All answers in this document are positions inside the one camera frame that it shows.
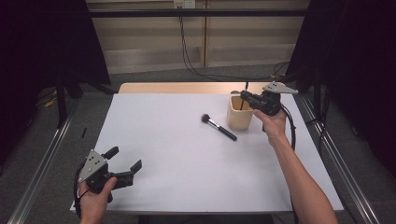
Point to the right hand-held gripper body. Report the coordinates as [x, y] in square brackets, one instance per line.
[269, 102]

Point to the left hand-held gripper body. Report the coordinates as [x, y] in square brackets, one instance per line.
[93, 165]

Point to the thin black makeup brush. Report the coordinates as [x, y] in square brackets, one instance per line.
[242, 104]

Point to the cream square brush holder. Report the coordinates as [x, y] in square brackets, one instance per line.
[238, 119]

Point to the large black makeup brush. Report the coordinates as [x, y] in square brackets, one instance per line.
[219, 127]

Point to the person's right hand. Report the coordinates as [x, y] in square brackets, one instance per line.
[275, 127]

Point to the person's left hand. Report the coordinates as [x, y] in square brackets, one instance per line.
[93, 205]

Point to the small black floor object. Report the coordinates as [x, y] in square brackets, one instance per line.
[84, 132]

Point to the white table mat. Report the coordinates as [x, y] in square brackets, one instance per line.
[186, 174]

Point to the wooden table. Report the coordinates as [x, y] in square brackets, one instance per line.
[186, 87]

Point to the black metal stand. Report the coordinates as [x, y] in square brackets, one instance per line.
[61, 102]

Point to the black horizontal bar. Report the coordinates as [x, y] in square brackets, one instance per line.
[199, 12]

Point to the black curtain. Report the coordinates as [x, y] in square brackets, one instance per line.
[358, 62]
[37, 46]

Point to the aluminium floor rail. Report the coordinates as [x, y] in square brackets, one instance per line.
[342, 168]
[40, 174]

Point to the white wall socket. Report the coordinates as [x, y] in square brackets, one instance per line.
[184, 3]

